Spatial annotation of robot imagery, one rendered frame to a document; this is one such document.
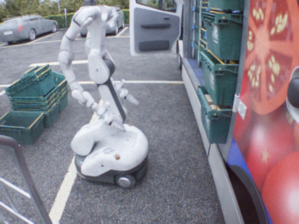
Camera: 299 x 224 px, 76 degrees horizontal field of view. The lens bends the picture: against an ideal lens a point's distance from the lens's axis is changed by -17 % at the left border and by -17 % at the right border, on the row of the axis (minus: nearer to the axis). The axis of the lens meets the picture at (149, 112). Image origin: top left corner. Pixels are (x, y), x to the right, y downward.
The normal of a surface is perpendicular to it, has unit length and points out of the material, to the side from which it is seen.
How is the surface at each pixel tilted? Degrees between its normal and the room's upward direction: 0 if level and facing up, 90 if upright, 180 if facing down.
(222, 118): 93
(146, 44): 90
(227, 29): 93
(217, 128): 95
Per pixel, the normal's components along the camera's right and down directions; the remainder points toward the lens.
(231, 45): -0.01, 0.55
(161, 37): 0.36, 0.42
